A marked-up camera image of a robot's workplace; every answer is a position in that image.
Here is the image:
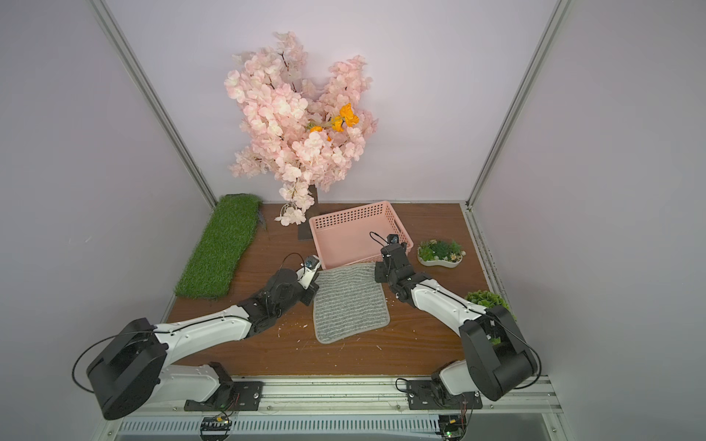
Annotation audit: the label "pink plastic basket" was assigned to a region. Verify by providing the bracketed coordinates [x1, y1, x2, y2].
[309, 201, 414, 269]

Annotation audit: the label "grey striped dishcloth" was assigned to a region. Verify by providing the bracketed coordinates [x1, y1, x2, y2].
[313, 263, 391, 345]

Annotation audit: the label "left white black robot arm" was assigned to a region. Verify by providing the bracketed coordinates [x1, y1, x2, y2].
[86, 266, 318, 421]

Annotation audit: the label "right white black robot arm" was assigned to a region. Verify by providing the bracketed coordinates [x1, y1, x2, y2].
[374, 244, 542, 402]

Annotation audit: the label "succulents in white dish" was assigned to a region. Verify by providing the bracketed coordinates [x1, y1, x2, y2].
[417, 239, 466, 268]

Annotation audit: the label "green artificial grass mat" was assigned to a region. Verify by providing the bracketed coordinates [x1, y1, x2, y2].
[174, 194, 261, 300]

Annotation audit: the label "round green leafy plant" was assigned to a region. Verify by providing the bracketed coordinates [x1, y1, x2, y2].
[465, 290, 516, 318]

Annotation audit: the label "pink cherry blossom tree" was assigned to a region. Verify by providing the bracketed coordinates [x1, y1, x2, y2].
[224, 32, 377, 226]

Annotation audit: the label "orange artificial flowers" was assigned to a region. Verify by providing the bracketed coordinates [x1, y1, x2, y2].
[307, 103, 360, 132]

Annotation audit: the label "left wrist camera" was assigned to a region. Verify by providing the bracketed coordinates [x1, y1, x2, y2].
[297, 255, 321, 290]

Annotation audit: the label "aluminium mounting rail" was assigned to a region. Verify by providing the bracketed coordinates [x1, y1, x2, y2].
[121, 372, 563, 417]

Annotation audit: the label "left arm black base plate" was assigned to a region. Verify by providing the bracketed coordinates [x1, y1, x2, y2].
[184, 362, 265, 413]

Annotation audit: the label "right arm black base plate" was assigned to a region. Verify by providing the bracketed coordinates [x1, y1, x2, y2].
[395, 379, 484, 411]

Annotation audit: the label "right corner aluminium post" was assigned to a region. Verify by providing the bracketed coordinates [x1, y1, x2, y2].
[466, 0, 573, 211]

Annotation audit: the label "corner aluminium post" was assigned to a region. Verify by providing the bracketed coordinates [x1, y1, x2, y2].
[466, 0, 573, 211]
[86, 0, 217, 209]

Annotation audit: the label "left corner aluminium post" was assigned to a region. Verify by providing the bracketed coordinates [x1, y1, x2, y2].
[86, 0, 217, 209]

